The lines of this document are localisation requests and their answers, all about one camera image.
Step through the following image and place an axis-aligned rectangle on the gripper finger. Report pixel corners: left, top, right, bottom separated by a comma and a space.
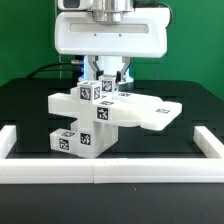
116, 57, 131, 82
87, 55, 104, 80

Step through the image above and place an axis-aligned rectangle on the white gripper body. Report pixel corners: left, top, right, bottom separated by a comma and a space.
55, 8, 170, 58

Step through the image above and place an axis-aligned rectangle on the white chair back frame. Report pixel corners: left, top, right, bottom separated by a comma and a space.
48, 87, 182, 131

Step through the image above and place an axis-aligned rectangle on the white chair seat part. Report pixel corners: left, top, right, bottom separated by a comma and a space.
70, 117, 118, 159

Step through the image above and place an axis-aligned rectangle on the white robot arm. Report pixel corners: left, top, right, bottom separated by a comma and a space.
55, 0, 173, 82

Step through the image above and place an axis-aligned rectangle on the white front fence bar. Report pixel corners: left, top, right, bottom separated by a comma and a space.
0, 159, 224, 184

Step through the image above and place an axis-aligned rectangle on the white right fence block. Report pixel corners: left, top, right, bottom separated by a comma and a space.
193, 126, 224, 159

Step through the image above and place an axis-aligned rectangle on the white fence block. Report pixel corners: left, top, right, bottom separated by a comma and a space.
0, 125, 17, 159
193, 126, 224, 159

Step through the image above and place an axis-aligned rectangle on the white left fence block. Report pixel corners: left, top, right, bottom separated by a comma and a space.
0, 125, 17, 159

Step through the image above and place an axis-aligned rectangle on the black cable bundle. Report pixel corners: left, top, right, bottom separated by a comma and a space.
27, 57, 85, 80

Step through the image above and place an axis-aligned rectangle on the thin grey cable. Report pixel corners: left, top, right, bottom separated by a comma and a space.
150, 57, 159, 81

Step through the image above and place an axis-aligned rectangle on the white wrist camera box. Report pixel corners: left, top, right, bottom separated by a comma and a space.
58, 0, 93, 10

